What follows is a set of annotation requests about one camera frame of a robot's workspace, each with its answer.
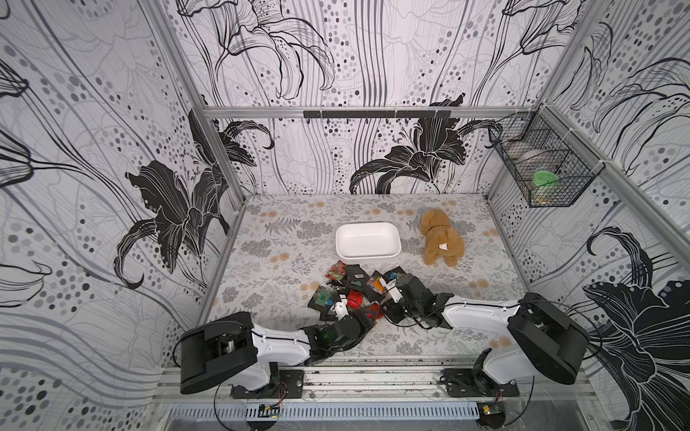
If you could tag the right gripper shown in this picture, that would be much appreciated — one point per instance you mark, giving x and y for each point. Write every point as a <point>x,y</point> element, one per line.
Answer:
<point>402,304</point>

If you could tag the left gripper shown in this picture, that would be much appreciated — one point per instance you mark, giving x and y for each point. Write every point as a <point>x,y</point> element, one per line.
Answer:
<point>365,325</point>

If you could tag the orange label tea bag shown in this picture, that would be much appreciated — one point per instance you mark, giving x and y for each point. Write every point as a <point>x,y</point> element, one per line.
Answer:
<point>376,285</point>

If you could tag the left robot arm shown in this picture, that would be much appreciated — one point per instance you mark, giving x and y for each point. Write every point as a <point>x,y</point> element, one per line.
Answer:
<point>236,350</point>

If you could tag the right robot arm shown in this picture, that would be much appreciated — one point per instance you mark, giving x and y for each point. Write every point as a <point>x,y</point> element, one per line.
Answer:
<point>541,339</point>

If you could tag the green tea bag left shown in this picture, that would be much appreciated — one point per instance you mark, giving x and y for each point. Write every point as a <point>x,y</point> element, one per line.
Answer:
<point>323,299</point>

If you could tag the black barcode tea bag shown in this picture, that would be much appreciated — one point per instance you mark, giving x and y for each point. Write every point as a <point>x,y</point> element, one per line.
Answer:
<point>355,278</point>

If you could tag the red black tea bag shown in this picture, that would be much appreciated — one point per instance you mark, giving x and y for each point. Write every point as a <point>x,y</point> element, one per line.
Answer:
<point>337,272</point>

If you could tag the white storage box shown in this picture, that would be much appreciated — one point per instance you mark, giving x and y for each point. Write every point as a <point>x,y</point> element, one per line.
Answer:
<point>367,241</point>

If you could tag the brown teddy bear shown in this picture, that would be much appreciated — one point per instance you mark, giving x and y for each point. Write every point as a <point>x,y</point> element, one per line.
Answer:
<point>442,241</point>

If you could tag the green lid cup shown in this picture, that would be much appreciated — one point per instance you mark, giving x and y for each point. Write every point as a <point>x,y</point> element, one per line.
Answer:
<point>544,186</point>

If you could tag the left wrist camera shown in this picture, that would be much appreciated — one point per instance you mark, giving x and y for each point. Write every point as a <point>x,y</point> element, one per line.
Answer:
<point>340,310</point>

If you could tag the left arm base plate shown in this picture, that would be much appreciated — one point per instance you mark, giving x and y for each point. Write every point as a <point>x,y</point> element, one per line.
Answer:
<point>283,385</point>

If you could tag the white cable duct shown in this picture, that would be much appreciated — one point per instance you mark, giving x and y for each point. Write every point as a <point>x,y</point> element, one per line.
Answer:
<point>328,411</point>

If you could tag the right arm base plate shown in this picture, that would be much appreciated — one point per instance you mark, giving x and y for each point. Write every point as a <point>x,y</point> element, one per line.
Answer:
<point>466,383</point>

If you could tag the black wire basket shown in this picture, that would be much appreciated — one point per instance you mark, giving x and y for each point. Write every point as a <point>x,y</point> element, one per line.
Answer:
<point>528,143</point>

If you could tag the black bar on rail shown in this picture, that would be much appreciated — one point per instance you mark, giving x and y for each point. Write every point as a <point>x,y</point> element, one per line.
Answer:
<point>370,114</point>

